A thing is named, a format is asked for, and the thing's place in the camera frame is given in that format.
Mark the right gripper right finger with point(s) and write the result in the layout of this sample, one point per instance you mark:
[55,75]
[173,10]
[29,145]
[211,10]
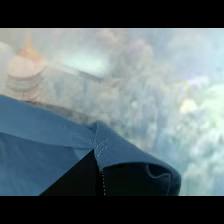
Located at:
[133,181]

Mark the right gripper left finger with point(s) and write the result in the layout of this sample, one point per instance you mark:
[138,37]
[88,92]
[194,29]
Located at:
[78,180]

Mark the light blue T-shirt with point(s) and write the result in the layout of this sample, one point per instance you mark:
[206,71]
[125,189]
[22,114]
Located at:
[36,146]

